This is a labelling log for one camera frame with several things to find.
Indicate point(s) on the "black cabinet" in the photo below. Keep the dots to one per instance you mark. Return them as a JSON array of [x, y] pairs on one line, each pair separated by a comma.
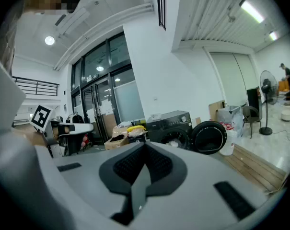
[[253, 99]]

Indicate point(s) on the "white ceiling air conditioner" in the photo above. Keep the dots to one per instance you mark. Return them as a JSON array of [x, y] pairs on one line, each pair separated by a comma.
[[74, 20]]

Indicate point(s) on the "long tube ceiling light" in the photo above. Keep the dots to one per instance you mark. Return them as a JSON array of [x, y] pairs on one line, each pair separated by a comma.
[[252, 10], [273, 36]]

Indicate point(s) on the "wooden platform step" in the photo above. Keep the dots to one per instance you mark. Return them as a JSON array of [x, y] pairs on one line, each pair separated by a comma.
[[250, 166]]

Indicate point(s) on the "round ceiling light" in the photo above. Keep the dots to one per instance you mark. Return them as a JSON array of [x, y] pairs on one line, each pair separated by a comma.
[[49, 40]]

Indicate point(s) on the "black standing fan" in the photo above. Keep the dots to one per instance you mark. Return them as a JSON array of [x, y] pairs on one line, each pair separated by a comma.
[[269, 87]]

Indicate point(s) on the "black washing machine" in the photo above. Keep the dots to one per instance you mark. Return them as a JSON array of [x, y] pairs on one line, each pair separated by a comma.
[[168, 124]]

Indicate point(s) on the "yellow bag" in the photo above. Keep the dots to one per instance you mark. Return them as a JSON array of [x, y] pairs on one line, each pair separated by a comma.
[[136, 129]]

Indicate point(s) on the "black wall vent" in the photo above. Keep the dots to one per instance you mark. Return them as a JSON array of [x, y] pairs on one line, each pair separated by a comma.
[[161, 8]]

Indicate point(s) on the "black framed glass doors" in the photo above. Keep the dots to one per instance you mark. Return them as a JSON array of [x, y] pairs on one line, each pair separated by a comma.
[[125, 99]]

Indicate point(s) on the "red and white plastic bag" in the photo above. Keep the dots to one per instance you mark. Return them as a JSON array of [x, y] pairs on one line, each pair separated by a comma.
[[227, 126]]

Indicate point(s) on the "round black washing machine door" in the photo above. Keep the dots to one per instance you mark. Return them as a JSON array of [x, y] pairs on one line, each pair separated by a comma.
[[207, 140]]

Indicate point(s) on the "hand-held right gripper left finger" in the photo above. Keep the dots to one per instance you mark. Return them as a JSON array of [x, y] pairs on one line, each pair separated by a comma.
[[87, 176]]

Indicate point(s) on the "white bucket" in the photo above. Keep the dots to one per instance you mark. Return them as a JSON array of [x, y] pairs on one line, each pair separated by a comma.
[[228, 145]]

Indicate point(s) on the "large brown cardboard box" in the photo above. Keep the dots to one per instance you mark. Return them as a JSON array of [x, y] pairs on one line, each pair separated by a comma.
[[116, 144]]

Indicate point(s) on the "brown cardboard sheet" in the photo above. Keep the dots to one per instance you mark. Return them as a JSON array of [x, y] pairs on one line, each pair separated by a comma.
[[215, 110]]

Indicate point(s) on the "black railing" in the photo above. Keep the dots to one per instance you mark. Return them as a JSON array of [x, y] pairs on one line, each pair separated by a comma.
[[37, 86]]

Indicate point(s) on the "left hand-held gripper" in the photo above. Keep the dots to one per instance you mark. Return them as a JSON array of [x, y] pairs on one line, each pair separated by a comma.
[[40, 117]]

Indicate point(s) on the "white clothes piece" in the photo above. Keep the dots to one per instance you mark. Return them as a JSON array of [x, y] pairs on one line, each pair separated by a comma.
[[172, 143]]

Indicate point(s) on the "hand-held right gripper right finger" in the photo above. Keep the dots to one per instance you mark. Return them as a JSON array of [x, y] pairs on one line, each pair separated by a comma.
[[195, 200]]

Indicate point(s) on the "dark chair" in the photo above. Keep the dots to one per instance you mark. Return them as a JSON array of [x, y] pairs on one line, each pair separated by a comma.
[[250, 112]]

